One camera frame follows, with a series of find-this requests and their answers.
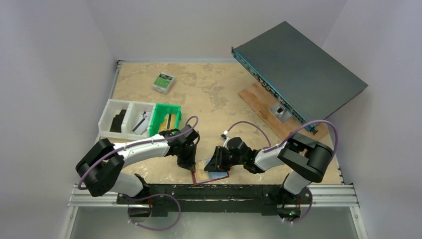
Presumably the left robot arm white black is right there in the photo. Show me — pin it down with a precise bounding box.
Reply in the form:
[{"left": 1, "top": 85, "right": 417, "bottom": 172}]
[{"left": 76, "top": 124, "right": 200, "bottom": 197}]

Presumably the white plastic bin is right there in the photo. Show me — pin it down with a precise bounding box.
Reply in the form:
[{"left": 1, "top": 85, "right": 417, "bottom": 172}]
[{"left": 98, "top": 99, "right": 156, "bottom": 140}]

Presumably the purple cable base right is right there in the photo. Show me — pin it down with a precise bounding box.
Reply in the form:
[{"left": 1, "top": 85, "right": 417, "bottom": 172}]
[{"left": 281, "top": 186, "right": 314, "bottom": 225}]

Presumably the green plastic bin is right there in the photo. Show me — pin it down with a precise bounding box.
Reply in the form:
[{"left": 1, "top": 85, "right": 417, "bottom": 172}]
[{"left": 149, "top": 104, "right": 182, "bottom": 136}]

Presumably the dark network switch box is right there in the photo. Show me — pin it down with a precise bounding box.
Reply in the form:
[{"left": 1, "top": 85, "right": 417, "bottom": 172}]
[{"left": 231, "top": 21, "right": 368, "bottom": 124}]

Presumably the grey card black stripe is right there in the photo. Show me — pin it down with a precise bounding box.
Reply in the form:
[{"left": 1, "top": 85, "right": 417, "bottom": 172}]
[{"left": 132, "top": 111, "right": 152, "bottom": 135}]

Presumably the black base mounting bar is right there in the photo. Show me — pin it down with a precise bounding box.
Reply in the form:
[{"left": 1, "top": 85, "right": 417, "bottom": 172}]
[{"left": 117, "top": 184, "right": 311, "bottom": 219}]

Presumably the small green labelled box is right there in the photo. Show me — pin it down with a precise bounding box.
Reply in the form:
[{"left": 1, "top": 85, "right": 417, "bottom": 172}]
[{"left": 152, "top": 72, "right": 176, "bottom": 95}]

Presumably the black part in bin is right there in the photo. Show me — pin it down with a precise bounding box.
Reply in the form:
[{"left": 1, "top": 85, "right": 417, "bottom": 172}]
[{"left": 110, "top": 109, "right": 126, "bottom": 133}]

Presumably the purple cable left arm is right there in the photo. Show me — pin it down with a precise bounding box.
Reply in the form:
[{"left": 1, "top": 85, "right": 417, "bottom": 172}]
[{"left": 78, "top": 115, "right": 199, "bottom": 191}]

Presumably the purple cable base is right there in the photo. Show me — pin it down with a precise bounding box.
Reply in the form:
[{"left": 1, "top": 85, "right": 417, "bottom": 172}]
[
  {"left": 281, "top": 186, "right": 314, "bottom": 225},
  {"left": 127, "top": 193, "right": 182, "bottom": 232}
]

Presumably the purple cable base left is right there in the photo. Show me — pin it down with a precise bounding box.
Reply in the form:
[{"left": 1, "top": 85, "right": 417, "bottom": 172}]
[{"left": 127, "top": 193, "right": 182, "bottom": 232}]

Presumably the red card holder wallet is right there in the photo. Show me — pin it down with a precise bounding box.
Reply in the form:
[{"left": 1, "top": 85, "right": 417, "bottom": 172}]
[{"left": 192, "top": 158, "right": 229, "bottom": 185}]

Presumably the wooden board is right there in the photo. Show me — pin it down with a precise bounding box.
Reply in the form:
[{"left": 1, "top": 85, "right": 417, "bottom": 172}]
[{"left": 238, "top": 82, "right": 330, "bottom": 142}]

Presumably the metal bracket with knob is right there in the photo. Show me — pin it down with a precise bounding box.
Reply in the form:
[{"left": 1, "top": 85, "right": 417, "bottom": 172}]
[{"left": 269, "top": 104, "right": 292, "bottom": 123}]

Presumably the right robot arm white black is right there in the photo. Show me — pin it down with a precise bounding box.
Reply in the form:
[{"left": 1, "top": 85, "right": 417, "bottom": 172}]
[{"left": 204, "top": 133, "right": 334, "bottom": 195}]

